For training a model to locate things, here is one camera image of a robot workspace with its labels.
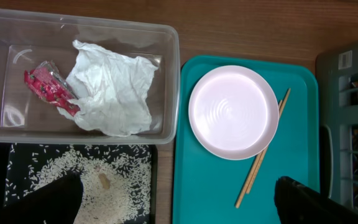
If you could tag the teal serving tray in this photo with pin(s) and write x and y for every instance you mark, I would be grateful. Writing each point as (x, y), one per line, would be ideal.
(206, 187)

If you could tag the grey dishwasher rack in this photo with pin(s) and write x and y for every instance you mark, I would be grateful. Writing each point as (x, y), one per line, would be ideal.
(337, 77)

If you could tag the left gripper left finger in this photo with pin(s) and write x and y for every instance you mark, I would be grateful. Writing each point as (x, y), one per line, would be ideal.
(56, 202)

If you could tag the white rice pile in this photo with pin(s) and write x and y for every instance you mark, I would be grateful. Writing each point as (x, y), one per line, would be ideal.
(117, 179)

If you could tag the large white plate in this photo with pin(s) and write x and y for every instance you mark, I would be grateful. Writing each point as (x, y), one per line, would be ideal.
(233, 112)

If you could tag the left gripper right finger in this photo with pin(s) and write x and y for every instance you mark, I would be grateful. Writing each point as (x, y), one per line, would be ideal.
(297, 203)

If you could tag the black plastic tray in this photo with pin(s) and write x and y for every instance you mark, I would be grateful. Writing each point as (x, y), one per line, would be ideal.
(57, 183)

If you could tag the white napkin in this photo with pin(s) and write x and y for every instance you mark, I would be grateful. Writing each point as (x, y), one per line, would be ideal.
(111, 89)

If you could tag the clear plastic waste bin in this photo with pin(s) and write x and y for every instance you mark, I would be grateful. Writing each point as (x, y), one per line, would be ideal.
(29, 38)

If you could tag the red snack wrapper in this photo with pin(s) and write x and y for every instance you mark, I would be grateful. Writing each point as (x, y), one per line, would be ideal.
(45, 81)

